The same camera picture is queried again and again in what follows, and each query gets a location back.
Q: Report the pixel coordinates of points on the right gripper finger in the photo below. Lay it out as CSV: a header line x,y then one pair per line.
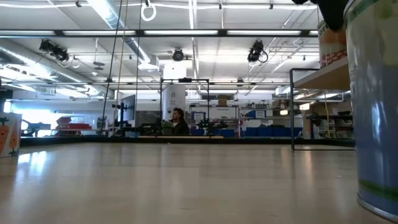
x,y
334,12

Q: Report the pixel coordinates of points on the orange labelled tin can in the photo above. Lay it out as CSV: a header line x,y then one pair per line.
x,y
331,49

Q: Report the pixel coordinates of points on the pale blue and green can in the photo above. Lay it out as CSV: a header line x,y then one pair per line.
x,y
376,109

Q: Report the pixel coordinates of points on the carrot print tin can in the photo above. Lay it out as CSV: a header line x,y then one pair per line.
x,y
9,137

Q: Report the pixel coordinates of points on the dark storage shelving rack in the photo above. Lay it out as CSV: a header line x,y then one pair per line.
x,y
329,127

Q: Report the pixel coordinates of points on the cardboard box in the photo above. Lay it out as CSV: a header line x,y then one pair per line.
x,y
222,101

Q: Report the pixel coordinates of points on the blue storage bins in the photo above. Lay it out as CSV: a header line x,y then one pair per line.
x,y
270,132

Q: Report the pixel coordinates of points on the metal storage rack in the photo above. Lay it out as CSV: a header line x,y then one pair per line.
x,y
217,113

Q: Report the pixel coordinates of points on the white round column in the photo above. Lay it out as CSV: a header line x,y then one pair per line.
x,y
174,99

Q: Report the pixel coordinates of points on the seated person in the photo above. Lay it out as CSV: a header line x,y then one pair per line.
x,y
180,126

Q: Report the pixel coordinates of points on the wooden background table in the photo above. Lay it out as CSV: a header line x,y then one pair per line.
x,y
186,137

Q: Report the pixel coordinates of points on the green potted plant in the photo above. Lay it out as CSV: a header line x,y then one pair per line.
x,y
166,126

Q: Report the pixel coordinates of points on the dark monitor on stand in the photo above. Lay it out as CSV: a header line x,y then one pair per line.
x,y
128,109

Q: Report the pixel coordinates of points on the red machine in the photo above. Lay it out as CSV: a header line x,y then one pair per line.
x,y
74,126

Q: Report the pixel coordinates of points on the wooden shelf with black frame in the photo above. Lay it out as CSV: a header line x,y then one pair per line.
x,y
329,77

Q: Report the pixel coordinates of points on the black overhead camera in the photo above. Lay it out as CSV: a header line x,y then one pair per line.
x,y
178,55

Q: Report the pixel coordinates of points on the black metal rack frame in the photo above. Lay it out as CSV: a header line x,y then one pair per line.
x,y
185,80

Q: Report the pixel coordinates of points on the black overhead frame beam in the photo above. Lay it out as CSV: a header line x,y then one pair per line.
x,y
140,32

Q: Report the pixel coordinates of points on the silver ventilation duct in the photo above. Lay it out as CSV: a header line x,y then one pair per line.
x,y
109,15
25,59

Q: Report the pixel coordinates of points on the black metal table frame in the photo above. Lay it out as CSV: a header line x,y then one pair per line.
x,y
93,141

